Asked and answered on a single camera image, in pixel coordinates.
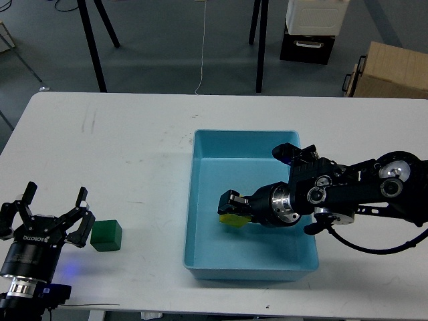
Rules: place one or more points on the yellow wooden cube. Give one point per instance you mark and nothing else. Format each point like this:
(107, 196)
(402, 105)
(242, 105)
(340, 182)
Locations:
(234, 220)

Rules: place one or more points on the black storage box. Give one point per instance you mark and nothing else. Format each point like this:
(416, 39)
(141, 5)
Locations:
(310, 49)

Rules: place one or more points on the white plastic crate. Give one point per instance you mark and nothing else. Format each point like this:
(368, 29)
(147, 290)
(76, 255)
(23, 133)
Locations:
(315, 17)

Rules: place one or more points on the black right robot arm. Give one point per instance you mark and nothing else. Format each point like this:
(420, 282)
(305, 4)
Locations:
(393, 186)

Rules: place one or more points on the black table legs right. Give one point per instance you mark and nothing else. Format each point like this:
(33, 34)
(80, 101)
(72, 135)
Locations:
(259, 19)

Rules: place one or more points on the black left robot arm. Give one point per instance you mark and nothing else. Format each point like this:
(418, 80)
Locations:
(29, 298)

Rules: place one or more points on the light blue plastic bin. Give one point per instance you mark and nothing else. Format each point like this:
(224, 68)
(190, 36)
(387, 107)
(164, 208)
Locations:
(241, 160)

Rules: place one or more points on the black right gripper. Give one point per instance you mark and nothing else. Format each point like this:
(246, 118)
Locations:
(269, 205)

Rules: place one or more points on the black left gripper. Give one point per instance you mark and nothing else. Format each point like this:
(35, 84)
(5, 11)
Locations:
(37, 243)

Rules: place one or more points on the green wooden cube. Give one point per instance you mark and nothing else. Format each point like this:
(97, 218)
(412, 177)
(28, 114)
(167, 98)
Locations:
(106, 235)

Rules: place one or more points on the cardboard box with handles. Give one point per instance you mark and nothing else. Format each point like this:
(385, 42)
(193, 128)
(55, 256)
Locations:
(387, 71)

